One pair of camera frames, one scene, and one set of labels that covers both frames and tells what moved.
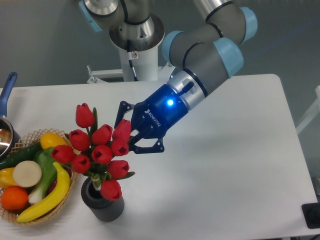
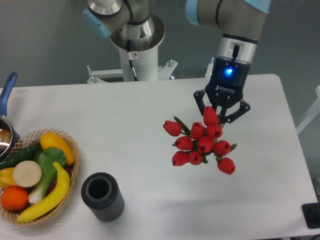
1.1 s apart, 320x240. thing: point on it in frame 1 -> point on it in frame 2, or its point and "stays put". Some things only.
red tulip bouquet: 95,150 -> 200,141
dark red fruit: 67,169 stays put
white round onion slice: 27,173 stays put
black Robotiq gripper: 151,118 -> 225,87
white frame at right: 314,112 stays put
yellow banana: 63,188 stays put
